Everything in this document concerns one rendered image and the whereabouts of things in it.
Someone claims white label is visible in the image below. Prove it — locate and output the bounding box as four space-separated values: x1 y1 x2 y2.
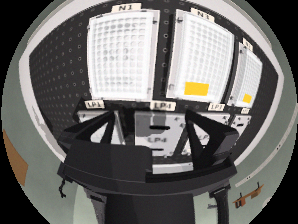
241 108 250 115
149 99 177 112
206 103 225 112
84 100 106 109
110 3 142 12
242 36 253 52
190 7 216 23

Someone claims white operator panel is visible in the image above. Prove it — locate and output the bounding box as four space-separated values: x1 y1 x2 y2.
153 163 193 175

